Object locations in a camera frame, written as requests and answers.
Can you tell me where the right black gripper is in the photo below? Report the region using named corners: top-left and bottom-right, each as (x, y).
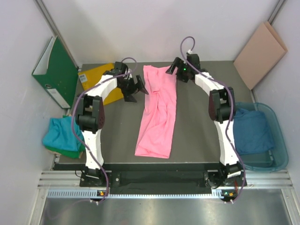
top-left (165, 58), bottom-right (190, 83)

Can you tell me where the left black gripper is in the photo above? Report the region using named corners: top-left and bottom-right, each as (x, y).
top-left (118, 74), bottom-right (148, 102)

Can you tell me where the pink t shirt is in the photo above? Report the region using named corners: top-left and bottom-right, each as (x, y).
top-left (135, 65), bottom-right (177, 159)

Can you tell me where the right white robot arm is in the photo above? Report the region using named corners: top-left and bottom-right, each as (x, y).
top-left (166, 53), bottom-right (242, 186)

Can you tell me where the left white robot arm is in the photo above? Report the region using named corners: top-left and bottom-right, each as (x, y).
top-left (73, 61), bottom-right (148, 186)

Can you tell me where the yellow padded envelope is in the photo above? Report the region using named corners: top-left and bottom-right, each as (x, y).
top-left (78, 63), bottom-right (123, 105)

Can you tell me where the green folded t shirt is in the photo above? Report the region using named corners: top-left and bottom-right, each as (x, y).
top-left (45, 146), bottom-right (83, 159)

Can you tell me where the teal folded t shirt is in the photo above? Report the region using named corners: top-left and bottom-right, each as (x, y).
top-left (42, 116), bottom-right (84, 153)

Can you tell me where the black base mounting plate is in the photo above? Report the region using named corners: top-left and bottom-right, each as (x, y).
top-left (79, 163), bottom-right (247, 195)

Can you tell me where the beige paper folder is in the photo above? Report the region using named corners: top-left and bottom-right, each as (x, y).
top-left (233, 22), bottom-right (288, 90)

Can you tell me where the blue t shirt in bin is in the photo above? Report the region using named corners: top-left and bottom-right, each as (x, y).
top-left (233, 108), bottom-right (275, 155)

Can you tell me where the teal plastic bin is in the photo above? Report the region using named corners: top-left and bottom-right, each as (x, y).
top-left (236, 102), bottom-right (289, 172)

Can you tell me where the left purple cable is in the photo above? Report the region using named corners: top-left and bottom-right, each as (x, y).
top-left (71, 57), bottom-right (137, 203)

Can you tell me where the purple cable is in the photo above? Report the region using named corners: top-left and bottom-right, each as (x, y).
top-left (71, 57), bottom-right (137, 203)
top-left (180, 36), bottom-right (247, 203)

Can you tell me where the green ring binder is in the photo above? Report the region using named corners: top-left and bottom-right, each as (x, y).
top-left (32, 37), bottom-right (78, 109)

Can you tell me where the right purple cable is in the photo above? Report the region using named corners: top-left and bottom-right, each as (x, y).
top-left (180, 36), bottom-right (247, 203)

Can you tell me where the grey slotted cable duct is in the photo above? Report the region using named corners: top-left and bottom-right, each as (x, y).
top-left (47, 189), bottom-right (233, 199)

